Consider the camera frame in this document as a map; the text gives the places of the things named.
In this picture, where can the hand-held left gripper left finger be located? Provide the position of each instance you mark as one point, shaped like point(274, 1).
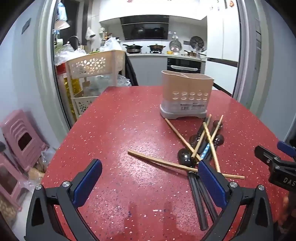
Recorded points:
point(89, 180)

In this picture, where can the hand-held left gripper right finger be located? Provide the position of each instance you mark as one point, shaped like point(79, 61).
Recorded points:
point(211, 183)

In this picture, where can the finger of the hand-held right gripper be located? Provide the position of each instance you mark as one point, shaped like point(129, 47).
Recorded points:
point(286, 148)
point(266, 155)

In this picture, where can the patterned wooden chopstick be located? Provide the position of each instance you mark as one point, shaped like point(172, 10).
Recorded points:
point(218, 125)

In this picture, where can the beige utensil holder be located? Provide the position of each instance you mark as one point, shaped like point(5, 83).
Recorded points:
point(185, 85)

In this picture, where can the person's right hand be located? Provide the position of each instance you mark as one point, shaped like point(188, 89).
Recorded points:
point(286, 204)

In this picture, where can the pink plastic stool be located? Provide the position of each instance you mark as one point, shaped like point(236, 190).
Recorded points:
point(20, 136)
point(9, 183)

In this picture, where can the yellow cooking oil bottle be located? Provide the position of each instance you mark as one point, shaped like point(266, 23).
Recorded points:
point(70, 92)

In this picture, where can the crumpled clear plastic bag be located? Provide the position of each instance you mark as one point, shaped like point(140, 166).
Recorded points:
point(104, 84)

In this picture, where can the beige plastic storage cart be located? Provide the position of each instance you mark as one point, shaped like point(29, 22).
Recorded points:
point(92, 64)

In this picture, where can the white refrigerator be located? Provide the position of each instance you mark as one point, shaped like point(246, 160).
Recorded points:
point(222, 46)

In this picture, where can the black built-in oven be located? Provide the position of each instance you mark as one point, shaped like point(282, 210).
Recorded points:
point(182, 64)

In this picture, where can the grey lower cabinets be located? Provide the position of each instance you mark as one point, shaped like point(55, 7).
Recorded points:
point(148, 69)

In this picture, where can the small steel lidded pot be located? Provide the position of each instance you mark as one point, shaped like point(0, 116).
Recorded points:
point(190, 53)

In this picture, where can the clear plastic bags pile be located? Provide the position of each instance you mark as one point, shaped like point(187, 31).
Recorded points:
point(62, 55)

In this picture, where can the round black moulded pan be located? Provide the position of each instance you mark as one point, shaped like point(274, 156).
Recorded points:
point(196, 42)

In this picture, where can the black wok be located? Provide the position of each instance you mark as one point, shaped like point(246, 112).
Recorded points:
point(133, 48)

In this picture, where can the black kitchen faucet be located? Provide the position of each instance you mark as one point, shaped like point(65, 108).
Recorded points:
point(73, 40)

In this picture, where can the round silver steamer rack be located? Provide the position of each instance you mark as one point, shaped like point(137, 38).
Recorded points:
point(175, 45)

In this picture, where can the hanging white plastic bag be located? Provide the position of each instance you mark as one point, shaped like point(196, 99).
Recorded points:
point(89, 34)

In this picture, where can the brown lidded pot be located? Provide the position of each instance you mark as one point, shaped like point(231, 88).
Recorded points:
point(156, 47)

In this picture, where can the black range hood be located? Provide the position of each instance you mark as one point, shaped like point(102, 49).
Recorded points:
point(144, 29)

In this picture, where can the white upper cabinets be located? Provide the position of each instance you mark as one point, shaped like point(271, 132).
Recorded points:
point(150, 9)

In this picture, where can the grey wall switch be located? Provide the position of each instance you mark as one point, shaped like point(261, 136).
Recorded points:
point(26, 25)

